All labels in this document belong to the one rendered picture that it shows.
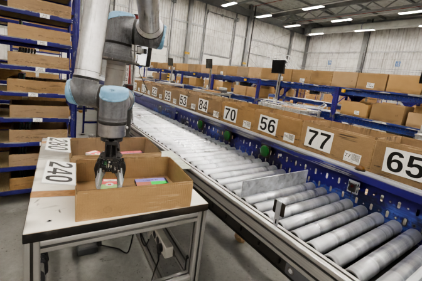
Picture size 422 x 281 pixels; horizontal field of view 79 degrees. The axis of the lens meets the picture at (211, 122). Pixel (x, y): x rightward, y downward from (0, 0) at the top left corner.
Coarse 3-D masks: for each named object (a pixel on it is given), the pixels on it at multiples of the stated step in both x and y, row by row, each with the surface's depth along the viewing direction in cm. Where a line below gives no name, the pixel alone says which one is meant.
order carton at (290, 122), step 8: (256, 112) 178; (264, 112) 172; (272, 112) 188; (280, 112) 193; (288, 112) 191; (256, 120) 178; (280, 120) 161; (288, 120) 156; (296, 120) 151; (256, 128) 178; (280, 128) 161; (288, 128) 156; (296, 128) 151; (272, 136) 166; (280, 136) 161; (296, 136) 151; (296, 144) 151
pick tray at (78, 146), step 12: (72, 144) 127; (84, 144) 130; (96, 144) 133; (120, 144) 139; (132, 144) 142; (144, 144) 145; (72, 156) 103; (84, 156) 105; (96, 156) 107; (132, 156) 115; (144, 156) 117; (156, 156) 120
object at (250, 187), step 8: (272, 176) 119; (280, 176) 123; (288, 176) 127; (296, 176) 131; (304, 176) 135; (248, 184) 111; (256, 184) 114; (264, 184) 118; (272, 184) 121; (280, 184) 124; (288, 184) 128; (296, 184) 132; (248, 192) 112; (256, 192) 116
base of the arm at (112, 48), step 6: (108, 42) 147; (114, 42) 146; (120, 42) 147; (108, 48) 146; (114, 48) 146; (120, 48) 147; (126, 48) 150; (102, 54) 147; (108, 54) 145; (114, 54) 145; (120, 54) 147; (126, 54) 149; (132, 54) 156; (126, 60) 150; (132, 60) 154
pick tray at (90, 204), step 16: (80, 160) 100; (96, 160) 102; (128, 160) 109; (144, 160) 112; (160, 160) 115; (80, 176) 101; (112, 176) 107; (128, 176) 110; (144, 176) 113; (160, 176) 116; (176, 176) 108; (80, 192) 76; (96, 192) 78; (112, 192) 80; (128, 192) 82; (144, 192) 85; (160, 192) 88; (176, 192) 91; (80, 208) 77; (96, 208) 79; (112, 208) 81; (128, 208) 84; (144, 208) 86; (160, 208) 89
